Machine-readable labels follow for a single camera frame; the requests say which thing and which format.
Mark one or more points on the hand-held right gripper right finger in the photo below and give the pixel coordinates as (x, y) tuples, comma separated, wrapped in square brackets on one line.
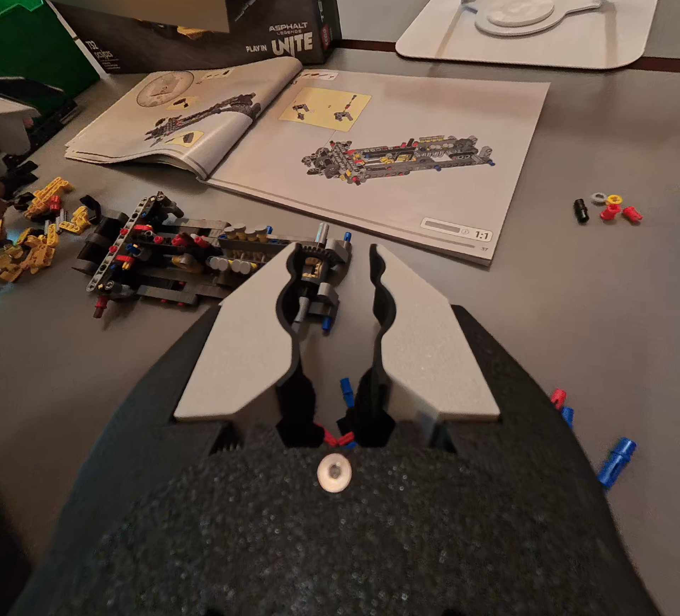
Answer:
[(435, 361)]

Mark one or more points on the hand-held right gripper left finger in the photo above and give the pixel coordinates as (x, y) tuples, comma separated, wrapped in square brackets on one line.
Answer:
[(239, 361)]

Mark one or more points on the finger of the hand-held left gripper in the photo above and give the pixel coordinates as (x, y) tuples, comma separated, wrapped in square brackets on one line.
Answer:
[(13, 127)]

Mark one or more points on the grey lego car chassis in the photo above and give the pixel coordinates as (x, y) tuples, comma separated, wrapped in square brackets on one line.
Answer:
[(175, 260)]

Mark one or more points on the black lego panel piece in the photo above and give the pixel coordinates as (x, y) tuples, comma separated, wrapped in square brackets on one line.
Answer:
[(18, 178)]

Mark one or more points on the black curved lego piece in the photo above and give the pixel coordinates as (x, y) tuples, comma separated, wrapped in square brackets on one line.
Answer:
[(91, 207)]

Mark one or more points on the pile of yellow lego pieces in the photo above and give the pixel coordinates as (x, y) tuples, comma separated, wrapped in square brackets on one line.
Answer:
[(37, 249)]

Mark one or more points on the blue lego pin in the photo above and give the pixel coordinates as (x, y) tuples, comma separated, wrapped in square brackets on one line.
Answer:
[(616, 462)]

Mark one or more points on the short black lego pin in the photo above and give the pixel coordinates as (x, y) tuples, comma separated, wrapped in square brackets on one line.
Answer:
[(581, 210)]

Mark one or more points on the red lego pin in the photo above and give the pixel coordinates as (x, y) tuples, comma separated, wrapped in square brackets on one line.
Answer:
[(632, 214), (610, 212)]

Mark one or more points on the lego instruction booklet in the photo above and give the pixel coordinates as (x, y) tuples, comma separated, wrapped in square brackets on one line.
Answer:
[(451, 111)]

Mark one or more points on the green plastic bin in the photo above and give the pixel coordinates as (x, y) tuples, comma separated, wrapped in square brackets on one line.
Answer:
[(37, 42)]

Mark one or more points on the white document stand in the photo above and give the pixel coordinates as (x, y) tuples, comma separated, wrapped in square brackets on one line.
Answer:
[(584, 32)]

